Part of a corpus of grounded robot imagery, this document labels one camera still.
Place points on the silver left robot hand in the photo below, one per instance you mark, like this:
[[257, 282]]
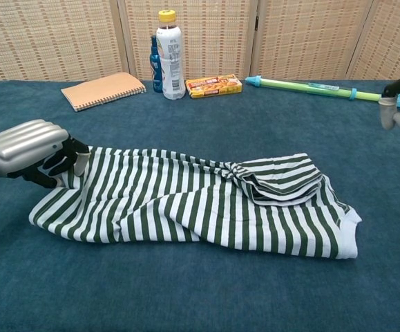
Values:
[[23, 145]]

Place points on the green white striped T-shirt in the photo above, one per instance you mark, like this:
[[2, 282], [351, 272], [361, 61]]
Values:
[[151, 200]]

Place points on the woven folding screen panel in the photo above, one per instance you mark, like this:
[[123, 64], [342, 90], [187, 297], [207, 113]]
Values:
[[47, 38], [310, 38], [213, 34], [393, 41]]

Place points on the tan spiral notebook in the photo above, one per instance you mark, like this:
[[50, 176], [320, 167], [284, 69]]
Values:
[[103, 88]]

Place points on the green blue water gun toy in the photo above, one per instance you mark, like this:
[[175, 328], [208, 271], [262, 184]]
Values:
[[306, 88]]

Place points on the small blue bottle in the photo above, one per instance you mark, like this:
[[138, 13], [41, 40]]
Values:
[[154, 69]]

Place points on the white bottle yellow cap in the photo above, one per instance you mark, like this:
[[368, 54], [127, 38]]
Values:
[[171, 62]]

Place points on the yellow curry box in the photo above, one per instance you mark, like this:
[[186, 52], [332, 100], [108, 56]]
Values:
[[213, 86]]

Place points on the blue felt table cover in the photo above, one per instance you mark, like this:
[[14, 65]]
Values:
[[186, 294]]

